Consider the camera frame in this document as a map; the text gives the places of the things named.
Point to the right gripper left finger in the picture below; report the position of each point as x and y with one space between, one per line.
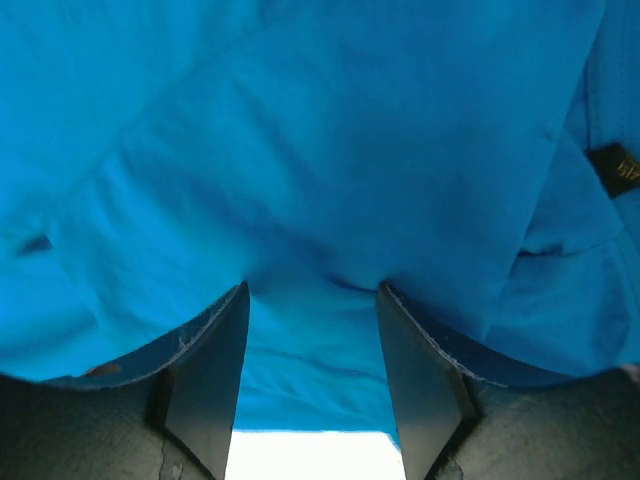
163 411

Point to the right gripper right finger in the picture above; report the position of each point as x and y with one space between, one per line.
463 411

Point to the blue t-shirt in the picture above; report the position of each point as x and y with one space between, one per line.
156 153

